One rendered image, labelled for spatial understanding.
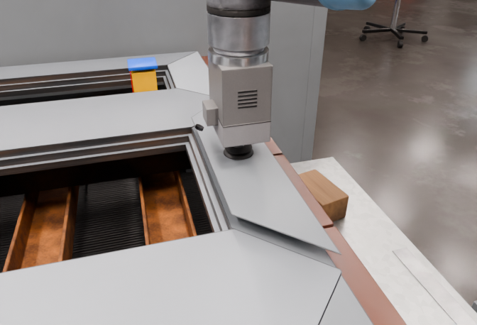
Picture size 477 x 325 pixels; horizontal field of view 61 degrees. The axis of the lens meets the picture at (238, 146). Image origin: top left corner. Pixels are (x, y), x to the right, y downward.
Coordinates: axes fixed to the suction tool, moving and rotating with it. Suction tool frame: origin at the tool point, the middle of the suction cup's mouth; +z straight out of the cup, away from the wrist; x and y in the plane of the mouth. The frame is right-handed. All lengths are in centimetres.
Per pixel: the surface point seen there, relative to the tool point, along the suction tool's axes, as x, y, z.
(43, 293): -23.9, 17.4, 0.7
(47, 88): -32, -45, 3
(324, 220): 8.1, 12.0, 3.2
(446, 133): 166, -129, 86
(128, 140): -15.1, -13.2, 1.8
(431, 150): 144, -113, 86
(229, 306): -7.2, 23.4, 0.7
